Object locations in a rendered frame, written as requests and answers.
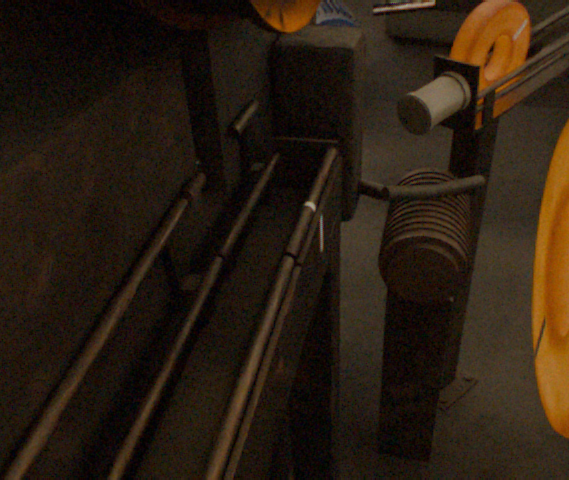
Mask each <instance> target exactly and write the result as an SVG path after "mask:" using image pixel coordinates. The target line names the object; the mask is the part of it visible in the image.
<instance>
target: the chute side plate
mask: <svg viewBox="0 0 569 480"><path fill-rule="evenodd" d="M341 169H342V158H340V157H337V158H336V160H335V162H334V167H333V169H332V172H331V174H330V176H329V178H328V181H327V183H326V186H325V188H324V191H323V194H322V196H321V199H320V201H319V204H318V207H317V209H316V212H315V214H314V217H313V220H312V222H311V225H310V227H309V230H308V234H307V237H306V240H305V242H304V245H303V247H302V249H301V251H300V253H299V256H298V259H297V261H296V266H295V267H294V270H293V273H292V275H291V278H290V284H289V287H288V290H287V293H286V296H285V300H284V302H283V303H282V306H281V309H280V312H279V315H278V318H277V321H276V324H275V327H274V330H273V333H272V336H271V339H270V342H269V345H268V348H267V351H266V354H265V357H264V360H263V363H262V366H261V368H260V371H259V374H258V377H257V380H256V383H255V386H254V389H253V392H252V395H251V398H250V401H249V405H248V408H247V411H246V414H245V417H244V420H243V423H242V426H241V429H240V432H239V435H238V438H237V441H236V444H235V447H234V450H232V453H231V456H230V459H229V462H228V465H227V468H226V471H225V474H224V477H223V480H266V477H267V474H268V470H269V467H270V462H271V459H272V455H273V451H274V448H275V444H276V441H277V437H278V434H279V430H280V427H281V423H282V419H283V416H284V412H285V409H286V405H287V401H288V397H289V394H290V390H291V386H292V383H293V379H294V376H295V372H296V369H297V365H298V362H299V358H300V354H301V351H302V347H303V344H304V340H305V337H306V333H307V330H308V327H309V324H310V321H311V317H312V314H313V311H314V308H315V305H316V301H317V298H318V294H319V291H320V288H321V284H322V281H323V278H324V275H325V272H326V268H327V265H328V262H329V235H330V232H331V229H332V226H333V223H334V220H335V217H336V214H337V211H338V208H339V207H340V224H341ZM321 214H322V251H321V242H320V217H321Z"/></svg>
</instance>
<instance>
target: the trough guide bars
mask: <svg viewBox="0 0 569 480"><path fill-rule="evenodd" d="M566 15H569V7H567V8H565V9H563V10H561V11H560V12H558V13H556V14H554V15H553V16H551V17H549V18H548V19H546V20H544V21H543V22H541V23H539V24H538V25H536V26H534V27H532V28H530V35H529V38H530V37H532V36H534V38H532V39H531V40H529V44H528V49H529V48H531V47H532V50H531V56H533V57H532V58H530V59H529V60H527V61H525V62H524V63H522V64H521V65H519V66H517V67H516V68H514V69H513V70H511V71H509V72H508V73H506V74H505V75H503V76H502V77H500V79H498V80H496V81H494V82H493V83H491V84H489V85H488V86H486V87H485V88H483V89H482V90H480V91H478V101H480V100H481V99H483V101H481V102H480V103H478V104H477V114H478V113H479V112H481V111H482V116H481V125H483V130H484V129H485V128H487V127H488V126H490V125H491V124H492V118H493V108H494V102H496V101H498V100H499V99H501V98H503V97H505V96H506V95H508V94H509V93H511V92H512V91H514V90H515V89H517V88H518V87H520V86H521V84H523V83H524V82H526V81H527V80H529V79H530V78H532V77H533V76H535V75H537V74H538V73H540V72H541V71H544V70H545V69H547V68H548V67H550V66H551V65H553V64H554V63H556V62H557V61H559V60H560V59H562V58H563V57H565V56H566V55H568V54H569V46H567V47H565V48H564V49H562V50H561V51H559V52H558V53H556V54H555V55H553V56H552V57H550V58H548V59H547V60H545V61H544V62H542V63H541V64H538V65H537V66H535V67H533V68H532V69H530V70H529V71H527V72H526V73H524V74H523V75H521V76H520V77H518V78H516V79H515V80H513V81H512V83H510V84H509V85H507V86H506V87H504V88H502V89H501V90H498V91H497V92H495V90H497V89H498V88H501V87H502V86H504V85H505V84H507V83H509V82H510V80H512V79H513V78H515V77H516V76H518V75H519V74H521V73H523V72H524V71H526V70H527V69H529V68H530V67H532V66H533V65H535V64H537V63H538V62H541V61H542V60H544V59H545V58H547V57H549V56H550V55H552V54H553V53H555V52H556V51H558V50H559V49H561V48H563V47H564V46H566V45H567V44H569V34H568V35H566V36H564V37H563V38H561V39H560V41H558V42H557V43H555V44H553V45H552V46H550V47H549V48H547V49H545V50H544V51H542V52H541V50H542V43H543V40H545V39H547V38H548V37H550V35H552V34H553V33H555V32H556V31H558V30H560V29H561V28H563V27H565V26H566V25H568V24H569V16H568V17H567V18H565V19H563V20H562V21H560V22H558V23H557V24H555V25H553V26H552V27H550V28H548V29H547V30H545V31H544V29H545V28H546V27H548V26H550V25H551V24H553V23H555V22H556V21H558V20H560V19H561V18H563V17H565V16H566ZM528 49H527V50H528ZM493 52H494V51H492V52H491V53H488V54H486V58H485V62H484V64H486V63H488V62H489V60H490V58H492V56H493ZM540 52H541V53H540ZM537 53H539V54H537ZM534 55H535V56H534ZM478 101H477V102H478Z"/></svg>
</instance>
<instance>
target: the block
mask: <svg viewBox="0 0 569 480"><path fill-rule="evenodd" d="M365 50H366V36H365V34H364V31H363V29H360V28H358V27H347V26H303V27H302V28H301V29H299V30H297V32H295V33H292V34H282V36H281V37H280V38H279V39H278V40H277V42H276V43H275V45H274V48H273V62H274V78H275V95H276V111H277V128H278V137H286V138H301V139H316V140H330V141H338V157H340V158H342V169H341V222H346V221H350V220H351V219H352V217H353V216H354V214H355V210H356V207H357V203H358V200H359V196H360V194H359V193H357V182H358V179H361V174H362V156H363V120H364V85H365Z"/></svg>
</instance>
